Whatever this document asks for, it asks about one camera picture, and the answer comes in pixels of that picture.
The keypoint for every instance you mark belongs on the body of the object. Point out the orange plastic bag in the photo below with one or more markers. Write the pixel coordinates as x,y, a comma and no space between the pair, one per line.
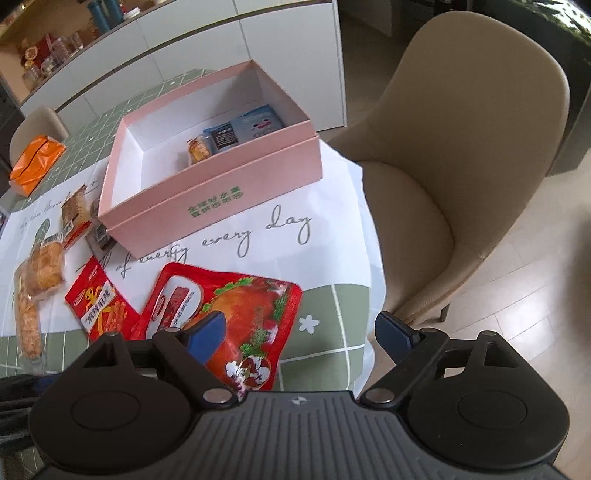
34,166

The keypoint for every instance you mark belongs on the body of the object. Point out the red-edged cracker packet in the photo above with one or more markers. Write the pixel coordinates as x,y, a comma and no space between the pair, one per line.
74,207

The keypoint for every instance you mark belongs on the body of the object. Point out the cluster of glass jars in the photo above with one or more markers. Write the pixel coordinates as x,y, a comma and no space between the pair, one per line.
51,57

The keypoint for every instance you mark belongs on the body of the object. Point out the clear dark brownie packet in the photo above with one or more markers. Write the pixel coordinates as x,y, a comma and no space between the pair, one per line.
101,236

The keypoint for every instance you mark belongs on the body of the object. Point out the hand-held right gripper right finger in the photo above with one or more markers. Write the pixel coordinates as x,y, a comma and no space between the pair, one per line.
392,334

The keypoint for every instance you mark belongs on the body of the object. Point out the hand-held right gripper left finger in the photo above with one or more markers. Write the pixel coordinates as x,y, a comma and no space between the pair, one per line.
207,334

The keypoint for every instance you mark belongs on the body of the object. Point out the small orange snack packet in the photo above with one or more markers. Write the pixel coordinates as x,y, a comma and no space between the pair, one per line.
199,148

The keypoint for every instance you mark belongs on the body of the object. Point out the clear round cakes packet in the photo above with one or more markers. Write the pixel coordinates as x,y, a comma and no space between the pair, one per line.
46,270

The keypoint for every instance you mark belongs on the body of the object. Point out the red roast chicken packet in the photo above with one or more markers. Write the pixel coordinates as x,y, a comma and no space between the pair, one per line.
249,314

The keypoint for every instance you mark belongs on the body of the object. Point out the pink cardboard box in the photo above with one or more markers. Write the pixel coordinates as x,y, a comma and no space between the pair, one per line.
207,203

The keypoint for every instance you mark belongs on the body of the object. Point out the beige upholstered chair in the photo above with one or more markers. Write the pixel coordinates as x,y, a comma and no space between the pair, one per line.
461,138
37,124

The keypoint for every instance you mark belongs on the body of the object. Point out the red stick snack packet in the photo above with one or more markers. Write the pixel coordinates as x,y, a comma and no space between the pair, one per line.
101,304

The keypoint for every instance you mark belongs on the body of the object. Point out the long clear cracker packet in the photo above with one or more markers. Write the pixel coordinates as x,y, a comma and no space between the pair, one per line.
27,327

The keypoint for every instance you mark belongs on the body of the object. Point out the dark blue snack packet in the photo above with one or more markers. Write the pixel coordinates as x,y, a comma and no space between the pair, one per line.
224,137

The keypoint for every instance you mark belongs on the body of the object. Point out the white sideboard cabinet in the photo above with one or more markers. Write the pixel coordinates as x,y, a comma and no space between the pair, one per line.
184,41

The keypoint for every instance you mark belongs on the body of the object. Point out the white printed table runner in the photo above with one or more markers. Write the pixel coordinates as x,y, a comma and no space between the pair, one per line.
277,258

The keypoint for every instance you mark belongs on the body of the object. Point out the light blue snack packet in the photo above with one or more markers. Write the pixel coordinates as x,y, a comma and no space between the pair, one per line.
258,122

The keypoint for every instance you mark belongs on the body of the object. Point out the green checked tablecloth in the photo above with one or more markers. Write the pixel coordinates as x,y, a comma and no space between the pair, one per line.
323,350

